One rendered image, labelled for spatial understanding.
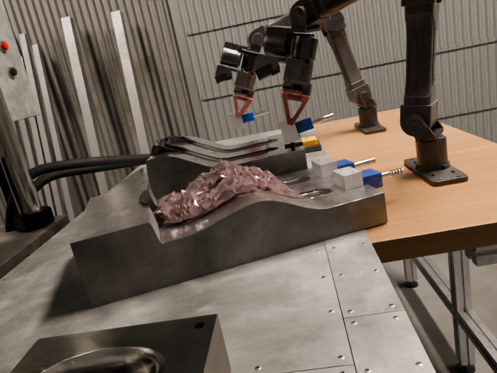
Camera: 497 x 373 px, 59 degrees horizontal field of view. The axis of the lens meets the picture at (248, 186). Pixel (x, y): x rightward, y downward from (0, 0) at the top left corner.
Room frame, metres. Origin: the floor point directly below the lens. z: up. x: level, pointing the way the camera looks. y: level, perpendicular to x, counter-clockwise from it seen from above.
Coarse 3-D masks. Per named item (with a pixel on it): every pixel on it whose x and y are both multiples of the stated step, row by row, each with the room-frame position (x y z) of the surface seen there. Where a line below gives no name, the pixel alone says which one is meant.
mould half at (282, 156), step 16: (176, 144) 1.15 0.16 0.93; (192, 144) 1.17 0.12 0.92; (208, 144) 1.22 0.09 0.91; (240, 144) 1.24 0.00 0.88; (272, 144) 1.11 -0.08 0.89; (160, 160) 1.02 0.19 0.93; (176, 160) 1.01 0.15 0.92; (192, 160) 1.02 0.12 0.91; (240, 160) 1.03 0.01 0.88; (256, 160) 0.99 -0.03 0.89; (272, 160) 0.99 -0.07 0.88; (288, 160) 0.98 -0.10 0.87; (304, 160) 0.98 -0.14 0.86; (144, 176) 1.19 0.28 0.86; (160, 176) 1.02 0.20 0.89; (176, 176) 1.02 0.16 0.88; (192, 176) 1.01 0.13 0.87; (160, 192) 1.02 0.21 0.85; (176, 192) 1.02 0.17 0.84
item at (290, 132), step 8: (304, 120) 1.03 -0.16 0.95; (312, 120) 1.04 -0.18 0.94; (320, 120) 1.04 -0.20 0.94; (280, 128) 1.03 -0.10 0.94; (288, 128) 1.03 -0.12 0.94; (296, 128) 1.03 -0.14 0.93; (304, 128) 1.03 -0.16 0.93; (312, 128) 1.02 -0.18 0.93; (288, 136) 1.03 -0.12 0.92; (296, 136) 1.02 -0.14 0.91
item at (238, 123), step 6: (234, 114) 1.47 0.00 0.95; (246, 114) 1.47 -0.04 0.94; (252, 114) 1.47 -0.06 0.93; (258, 114) 1.48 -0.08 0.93; (234, 120) 1.47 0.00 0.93; (240, 120) 1.47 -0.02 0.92; (246, 120) 1.47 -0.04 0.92; (252, 120) 1.47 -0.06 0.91; (234, 126) 1.47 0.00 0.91; (240, 126) 1.47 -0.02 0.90
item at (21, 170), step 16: (0, 96) 1.18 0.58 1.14; (0, 112) 1.16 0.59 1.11; (0, 128) 1.16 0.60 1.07; (0, 144) 1.16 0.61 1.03; (16, 144) 1.18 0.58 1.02; (0, 160) 1.16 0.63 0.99; (16, 160) 1.16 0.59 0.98; (16, 176) 1.16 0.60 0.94; (16, 192) 1.16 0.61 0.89; (32, 192) 1.17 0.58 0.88; (32, 208) 1.16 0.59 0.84; (48, 208) 1.19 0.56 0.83; (16, 224) 1.16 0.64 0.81; (32, 224) 1.14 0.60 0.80; (48, 224) 1.17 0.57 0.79
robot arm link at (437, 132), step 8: (408, 120) 0.89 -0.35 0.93; (416, 120) 0.88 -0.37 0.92; (408, 128) 0.89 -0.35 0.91; (416, 128) 0.88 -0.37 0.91; (424, 128) 0.87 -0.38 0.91; (432, 128) 0.94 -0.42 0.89; (440, 128) 0.93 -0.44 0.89; (416, 136) 0.89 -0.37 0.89; (424, 136) 0.88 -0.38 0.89; (432, 136) 0.87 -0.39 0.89
